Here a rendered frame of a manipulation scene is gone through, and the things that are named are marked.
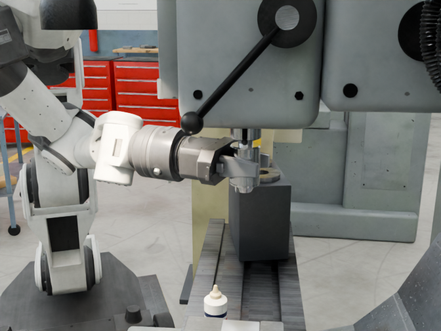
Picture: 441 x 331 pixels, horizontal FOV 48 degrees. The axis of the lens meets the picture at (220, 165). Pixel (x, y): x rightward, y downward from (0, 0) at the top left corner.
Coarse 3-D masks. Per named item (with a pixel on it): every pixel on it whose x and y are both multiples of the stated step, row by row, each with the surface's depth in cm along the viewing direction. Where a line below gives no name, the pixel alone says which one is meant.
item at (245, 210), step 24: (264, 168) 121; (240, 192) 112; (264, 192) 113; (288, 192) 114; (240, 216) 114; (264, 216) 115; (288, 216) 115; (240, 240) 116; (264, 240) 116; (288, 240) 117
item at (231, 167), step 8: (224, 160) 75; (232, 160) 75; (240, 160) 74; (216, 168) 75; (224, 168) 75; (232, 168) 75; (240, 168) 74; (248, 168) 74; (256, 168) 73; (224, 176) 76; (232, 176) 75; (240, 176) 75; (248, 176) 74; (256, 176) 74
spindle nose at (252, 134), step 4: (232, 128) 75; (232, 132) 75; (236, 132) 74; (240, 132) 74; (248, 132) 74; (252, 132) 74; (256, 132) 74; (260, 132) 75; (232, 136) 75; (236, 136) 74; (240, 136) 74; (248, 136) 74; (252, 136) 74; (256, 136) 74; (260, 136) 75; (240, 140) 74; (248, 140) 74; (252, 140) 74
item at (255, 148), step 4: (232, 144) 76; (236, 144) 76; (256, 144) 76; (232, 148) 75; (236, 148) 75; (240, 148) 75; (244, 148) 74; (248, 148) 74; (252, 148) 75; (256, 148) 75; (260, 148) 76; (232, 152) 76; (236, 152) 75; (240, 152) 75; (244, 152) 74; (248, 152) 75; (252, 152) 75; (256, 152) 75
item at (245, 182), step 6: (234, 156) 75; (240, 156) 75; (246, 156) 75; (252, 156) 75; (258, 156) 76; (258, 162) 76; (234, 180) 76; (240, 180) 76; (246, 180) 76; (252, 180) 76; (258, 180) 77; (234, 186) 77; (240, 186) 76; (246, 186) 76; (252, 186) 76
